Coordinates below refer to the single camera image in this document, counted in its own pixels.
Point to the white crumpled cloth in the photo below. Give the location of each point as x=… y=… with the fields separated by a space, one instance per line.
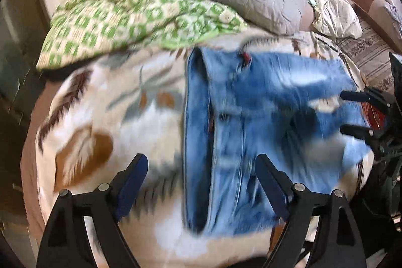
x=335 y=19

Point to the blue denim jeans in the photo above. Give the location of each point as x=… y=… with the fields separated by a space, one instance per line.
x=243 y=104

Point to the striped floral bed sheet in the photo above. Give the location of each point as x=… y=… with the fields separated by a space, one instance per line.
x=370 y=53

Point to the dark wooden glass door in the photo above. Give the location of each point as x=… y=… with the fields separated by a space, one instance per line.
x=24 y=24

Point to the leaf pattern fleece blanket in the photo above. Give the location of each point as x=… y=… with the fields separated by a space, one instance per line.
x=88 y=128

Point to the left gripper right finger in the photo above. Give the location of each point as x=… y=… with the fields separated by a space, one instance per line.
x=320 y=225

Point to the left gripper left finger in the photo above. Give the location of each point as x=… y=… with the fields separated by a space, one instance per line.
x=65 y=242

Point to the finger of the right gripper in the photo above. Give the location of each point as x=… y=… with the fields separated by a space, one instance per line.
x=381 y=100
x=375 y=139

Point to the green checkered quilt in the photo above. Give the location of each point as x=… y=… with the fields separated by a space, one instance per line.
x=84 y=29

